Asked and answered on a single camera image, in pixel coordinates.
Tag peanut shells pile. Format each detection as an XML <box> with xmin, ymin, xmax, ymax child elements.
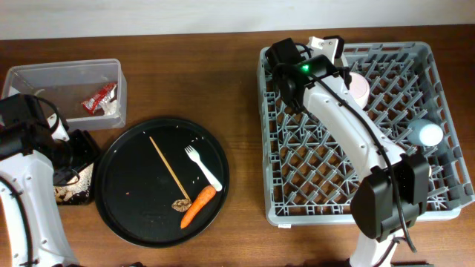
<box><xmin>55</xmin><ymin>188</ymin><xmax>73</xmax><ymax>203</ymax></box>

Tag wooden chopstick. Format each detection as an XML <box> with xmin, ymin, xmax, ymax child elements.
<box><xmin>149</xmin><ymin>136</ymin><xmax>191</xmax><ymax>202</ymax></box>

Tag pink bowl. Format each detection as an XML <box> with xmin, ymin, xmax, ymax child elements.
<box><xmin>349</xmin><ymin>72</ymin><xmax>370</xmax><ymax>109</ymax></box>

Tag black bin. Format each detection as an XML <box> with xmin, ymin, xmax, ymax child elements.
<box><xmin>54</xmin><ymin>163</ymin><xmax>94</xmax><ymax>205</ymax></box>

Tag round black tray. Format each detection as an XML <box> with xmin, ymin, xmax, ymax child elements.
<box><xmin>94</xmin><ymin>117</ymin><xmax>230</xmax><ymax>248</ymax></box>

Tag clear plastic bin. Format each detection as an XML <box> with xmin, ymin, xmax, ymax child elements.
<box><xmin>1</xmin><ymin>59</ymin><xmax>127</xmax><ymax>131</ymax></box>

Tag white tissue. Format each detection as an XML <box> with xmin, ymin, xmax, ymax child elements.
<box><xmin>101</xmin><ymin>100</ymin><xmax>119</xmax><ymax>116</ymax></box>

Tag brown walnut shell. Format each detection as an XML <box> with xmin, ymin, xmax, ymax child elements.
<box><xmin>171</xmin><ymin>199</ymin><xmax>192</xmax><ymax>213</ymax></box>

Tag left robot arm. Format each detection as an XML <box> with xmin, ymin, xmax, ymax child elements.
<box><xmin>1</xmin><ymin>93</ymin><xmax>100</xmax><ymax>266</ymax></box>

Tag red snack wrapper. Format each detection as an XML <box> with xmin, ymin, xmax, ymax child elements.
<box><xmin>82</xmin><ymin>82</ymin><xmax>117</xmax><ymax>115</ymax></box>

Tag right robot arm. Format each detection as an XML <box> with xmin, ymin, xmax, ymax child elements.
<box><xmin>265</xmin><ymin>36</ymin><xmax>432</xmax><ymax>266</ymax></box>

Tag blue cup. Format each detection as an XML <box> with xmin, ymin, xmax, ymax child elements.
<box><xmin>407</xmin><ymin>119</ymin><xmax>444</xmax><ymax>146</ymax></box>

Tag grey dishwasher rack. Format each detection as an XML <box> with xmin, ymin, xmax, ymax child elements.
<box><xmin>257</xmin><ymin>42</ymin><xmax>474</xmax><ymax>226</ymax></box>

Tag white plastic fork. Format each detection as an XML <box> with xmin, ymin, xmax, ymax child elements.
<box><xmin>185</xmin><ymin>145</ymin><xmax>223</xmax><ymax>191</ymax></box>

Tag orange carrot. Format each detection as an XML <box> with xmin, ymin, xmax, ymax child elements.
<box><xmin>180</xmin><ymin>185</ymin><xmax>217</xmax><ymax>229</ymax></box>

